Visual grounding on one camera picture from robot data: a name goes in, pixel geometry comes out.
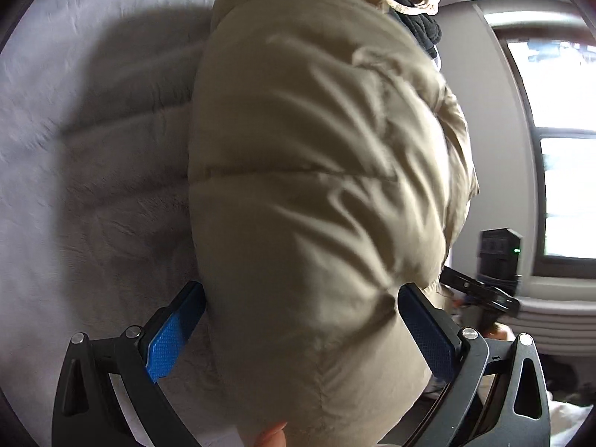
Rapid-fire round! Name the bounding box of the grey ribbed upholstery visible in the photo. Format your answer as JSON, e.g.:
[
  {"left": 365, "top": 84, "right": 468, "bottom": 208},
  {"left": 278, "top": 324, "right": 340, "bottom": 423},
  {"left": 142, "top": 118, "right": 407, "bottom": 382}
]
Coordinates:
[{"left": 507, "top": 294, "right": 596, "bottom": 365}]

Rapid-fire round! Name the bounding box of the beige puffer jacket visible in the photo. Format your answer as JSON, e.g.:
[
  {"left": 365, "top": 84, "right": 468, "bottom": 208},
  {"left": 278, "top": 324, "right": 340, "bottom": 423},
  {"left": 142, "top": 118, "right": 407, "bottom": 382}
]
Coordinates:
[{"left": 186, "top": 0, "right": 480, "bottom": 447}]

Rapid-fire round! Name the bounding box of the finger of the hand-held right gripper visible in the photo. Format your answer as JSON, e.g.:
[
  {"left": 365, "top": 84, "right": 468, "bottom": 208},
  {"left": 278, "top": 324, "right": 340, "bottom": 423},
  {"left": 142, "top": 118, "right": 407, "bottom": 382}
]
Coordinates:
[{"left": 439, "top": 265, "right": 521, "bottom": 318}]

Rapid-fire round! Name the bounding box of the white cloth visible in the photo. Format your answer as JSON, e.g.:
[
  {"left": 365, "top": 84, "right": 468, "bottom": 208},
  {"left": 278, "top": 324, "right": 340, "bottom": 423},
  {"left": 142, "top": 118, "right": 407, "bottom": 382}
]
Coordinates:
[{"left": 544, "top": 382, "right": 593, "bottom": 447}]

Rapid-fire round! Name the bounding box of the grey plush blanket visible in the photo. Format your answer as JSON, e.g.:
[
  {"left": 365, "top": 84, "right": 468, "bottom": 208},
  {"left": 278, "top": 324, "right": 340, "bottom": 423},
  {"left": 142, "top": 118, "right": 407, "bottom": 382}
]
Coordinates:
[{"left": 0, "top": 0, "right": 292, "bottom": 447}]

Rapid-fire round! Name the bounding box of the black garment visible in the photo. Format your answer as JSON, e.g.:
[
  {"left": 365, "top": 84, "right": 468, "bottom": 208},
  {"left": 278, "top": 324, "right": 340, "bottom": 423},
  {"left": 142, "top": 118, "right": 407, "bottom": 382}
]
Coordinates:
[{"left": 358, "top": 0, "right": 443, "bottom": 50}]

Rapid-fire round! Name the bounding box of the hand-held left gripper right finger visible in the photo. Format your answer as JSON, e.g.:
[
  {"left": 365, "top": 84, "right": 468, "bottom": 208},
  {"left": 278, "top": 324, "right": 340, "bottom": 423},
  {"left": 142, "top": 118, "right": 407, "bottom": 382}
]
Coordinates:
[{"left": 398, "top": 283, "right": 552, "bottom": 447}]

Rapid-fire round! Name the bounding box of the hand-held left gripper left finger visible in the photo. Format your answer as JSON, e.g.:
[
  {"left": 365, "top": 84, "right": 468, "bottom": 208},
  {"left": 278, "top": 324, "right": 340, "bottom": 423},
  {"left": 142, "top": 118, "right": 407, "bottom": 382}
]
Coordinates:
[{"left": 51, "top": 282, "right": 207, "bottom": 447}]

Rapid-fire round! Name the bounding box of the person's left hand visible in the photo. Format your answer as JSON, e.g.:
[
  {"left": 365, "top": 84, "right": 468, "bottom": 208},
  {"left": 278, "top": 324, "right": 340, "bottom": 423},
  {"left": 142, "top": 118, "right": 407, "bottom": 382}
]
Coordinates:
[{"left": 254, "top": 421, "right": 289, "bottom": 447}]

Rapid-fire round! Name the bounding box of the window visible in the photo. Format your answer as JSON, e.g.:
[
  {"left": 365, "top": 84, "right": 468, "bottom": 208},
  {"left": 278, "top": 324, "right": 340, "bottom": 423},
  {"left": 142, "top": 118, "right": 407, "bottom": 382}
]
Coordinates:
[{"left": 484, "top": 23, "right": 596, "bottom": 272}]

